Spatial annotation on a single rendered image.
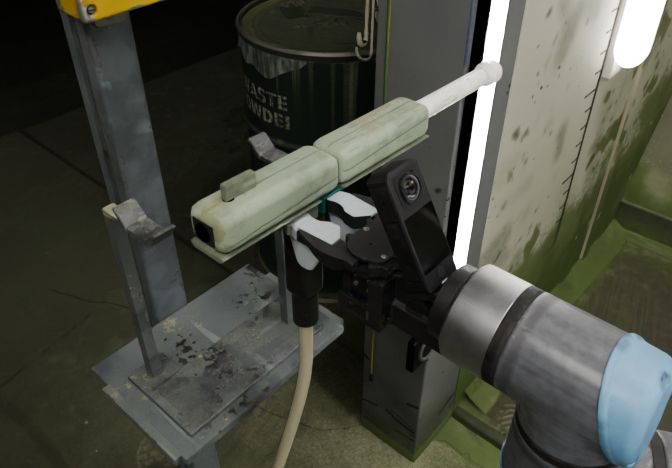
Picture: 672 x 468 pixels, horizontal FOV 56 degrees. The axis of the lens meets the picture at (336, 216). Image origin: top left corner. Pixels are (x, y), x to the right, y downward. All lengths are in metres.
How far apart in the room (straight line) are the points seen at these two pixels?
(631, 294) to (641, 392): 1.85
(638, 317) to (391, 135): 1.69
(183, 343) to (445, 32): 0.63
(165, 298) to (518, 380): 0.65
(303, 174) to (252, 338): 0.44
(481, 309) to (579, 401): 0.10
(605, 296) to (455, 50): 1.43
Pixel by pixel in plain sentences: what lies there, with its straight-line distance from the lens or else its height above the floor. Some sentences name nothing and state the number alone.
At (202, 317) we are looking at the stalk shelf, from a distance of 1.04.
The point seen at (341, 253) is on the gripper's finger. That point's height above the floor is 1.16.
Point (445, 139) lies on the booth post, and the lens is 1.11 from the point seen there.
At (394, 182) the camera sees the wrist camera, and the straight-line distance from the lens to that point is 0.52.
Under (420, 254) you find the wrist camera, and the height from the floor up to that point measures 1.18.
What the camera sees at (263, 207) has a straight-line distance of 0.56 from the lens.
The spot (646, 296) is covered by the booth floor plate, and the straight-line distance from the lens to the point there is 2.36.
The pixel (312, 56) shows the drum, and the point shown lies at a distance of 1.68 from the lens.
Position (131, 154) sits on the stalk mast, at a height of 1.09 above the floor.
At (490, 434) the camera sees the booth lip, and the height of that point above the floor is 0.04.
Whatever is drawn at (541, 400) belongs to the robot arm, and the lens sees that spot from 0.52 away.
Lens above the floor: 1.52
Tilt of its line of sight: 37 degrees down
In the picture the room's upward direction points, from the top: straight up
